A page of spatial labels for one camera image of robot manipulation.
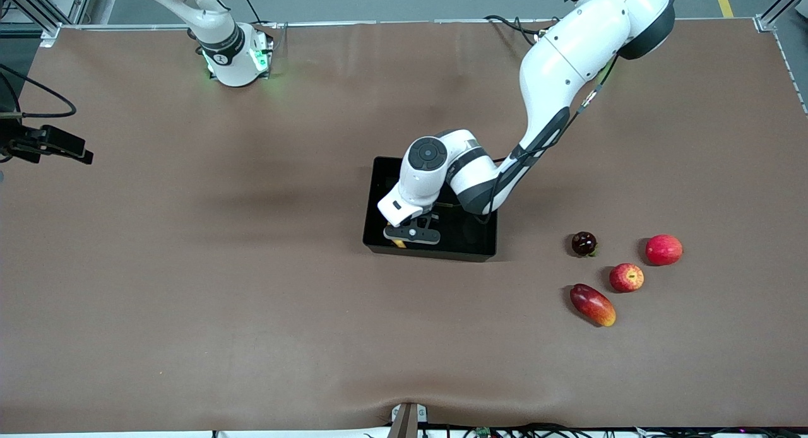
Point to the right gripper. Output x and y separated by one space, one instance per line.
17 138

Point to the red yellow mango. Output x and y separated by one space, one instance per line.
592 304

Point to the red yellow striped apple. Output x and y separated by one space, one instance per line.
627 278

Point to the dark purple mangosteen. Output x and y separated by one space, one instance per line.
584 243

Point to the aluminium frame post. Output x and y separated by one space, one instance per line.
47 24
779 5

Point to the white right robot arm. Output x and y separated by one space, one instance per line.
214 21

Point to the black plastic box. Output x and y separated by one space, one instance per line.
470 242

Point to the brown table mat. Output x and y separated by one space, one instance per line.
252 331

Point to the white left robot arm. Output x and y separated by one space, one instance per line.
568 59

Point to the plain red round fruit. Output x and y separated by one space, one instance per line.
664 250

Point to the small green circuit board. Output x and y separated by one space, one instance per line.
484 432

